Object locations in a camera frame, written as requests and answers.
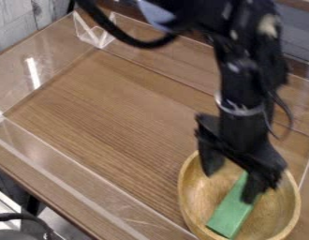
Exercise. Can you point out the green rectangular block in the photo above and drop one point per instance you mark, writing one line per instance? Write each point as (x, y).
(232, 211)

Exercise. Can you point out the black metal mount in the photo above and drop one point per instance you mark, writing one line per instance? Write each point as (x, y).
(33, 228)

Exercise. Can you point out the clear acrylic corner bracket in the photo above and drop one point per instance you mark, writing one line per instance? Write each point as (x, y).
(92, 35)

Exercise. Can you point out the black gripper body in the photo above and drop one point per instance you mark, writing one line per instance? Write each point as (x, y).
(238, 133)

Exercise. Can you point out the brown wooden bowl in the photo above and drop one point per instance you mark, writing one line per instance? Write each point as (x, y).
(273, 217)

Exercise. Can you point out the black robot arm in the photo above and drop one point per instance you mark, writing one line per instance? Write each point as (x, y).
(244, 30)

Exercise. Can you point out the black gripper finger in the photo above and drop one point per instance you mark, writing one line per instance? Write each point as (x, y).
(212, 159)
(257, 184)

